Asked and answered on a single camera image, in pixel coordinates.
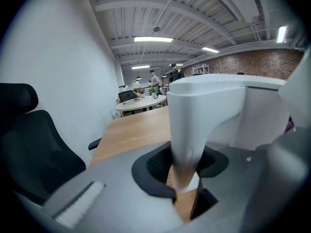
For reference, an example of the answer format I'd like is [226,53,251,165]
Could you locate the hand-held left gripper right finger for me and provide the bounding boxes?
[190,127,311,233]

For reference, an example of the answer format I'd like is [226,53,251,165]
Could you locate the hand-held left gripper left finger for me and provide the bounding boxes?
[43,141,193,233]

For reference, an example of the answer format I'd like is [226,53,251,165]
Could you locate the white cloth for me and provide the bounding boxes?
[278,46,311,131]

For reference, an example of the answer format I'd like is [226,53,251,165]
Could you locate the black chair armrest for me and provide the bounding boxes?
[87,137,103,151]

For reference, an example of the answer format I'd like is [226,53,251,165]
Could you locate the purple object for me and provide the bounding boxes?
[286,116,296,133]

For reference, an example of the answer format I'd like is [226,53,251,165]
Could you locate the round white table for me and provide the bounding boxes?
[115,94,167,117]

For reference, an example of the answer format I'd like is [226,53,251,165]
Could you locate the black office chair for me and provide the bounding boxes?
[0,83,87,206]

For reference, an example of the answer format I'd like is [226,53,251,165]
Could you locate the white desk lamp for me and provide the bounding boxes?
[131,79,142,102]

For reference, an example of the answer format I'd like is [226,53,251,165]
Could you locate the white metal shelf rack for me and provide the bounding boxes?
[192,64,211,76]

